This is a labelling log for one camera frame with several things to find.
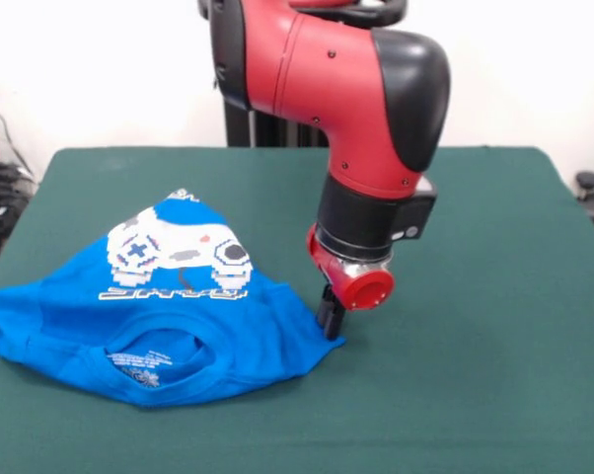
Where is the black cable tangle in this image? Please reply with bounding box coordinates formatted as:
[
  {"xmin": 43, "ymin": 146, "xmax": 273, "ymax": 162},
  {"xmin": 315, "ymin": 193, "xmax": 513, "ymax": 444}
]
[{"xmin": 0, "ymin": 91, "xmax": 39, "ymax": 261}]

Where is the dark green table cloth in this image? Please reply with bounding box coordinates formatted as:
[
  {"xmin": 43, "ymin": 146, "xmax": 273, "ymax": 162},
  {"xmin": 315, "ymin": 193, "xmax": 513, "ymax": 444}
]
[{"xmin": 0, "ymin": 145, "xmax": 594, "ymax": 474}]

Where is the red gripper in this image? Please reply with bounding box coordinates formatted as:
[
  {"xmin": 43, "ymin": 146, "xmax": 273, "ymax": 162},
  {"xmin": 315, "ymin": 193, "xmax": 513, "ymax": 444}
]
[{"xmin": 305, "ymin": 224, "xmax": 396, "ymax": 342}]

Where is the black office chair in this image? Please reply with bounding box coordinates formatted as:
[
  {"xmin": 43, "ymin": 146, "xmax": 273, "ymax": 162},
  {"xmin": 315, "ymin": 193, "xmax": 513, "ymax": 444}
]
[{"xmin": 574, "ymin": 170, "xmax": 594, "ymax": 248}]

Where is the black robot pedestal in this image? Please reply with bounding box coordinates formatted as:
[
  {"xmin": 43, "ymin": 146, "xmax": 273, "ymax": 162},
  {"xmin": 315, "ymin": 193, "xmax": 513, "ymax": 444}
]
[{"xmin": 197, "ymin": 0, "xmax": 409, "ymax": 148}]

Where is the blue printed T-shirt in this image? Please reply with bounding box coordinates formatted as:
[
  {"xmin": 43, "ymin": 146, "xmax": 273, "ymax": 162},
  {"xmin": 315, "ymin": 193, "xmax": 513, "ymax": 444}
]
[{"xmin": 0, "ymin": 187, "xmax": 347, "ymax": 409}]

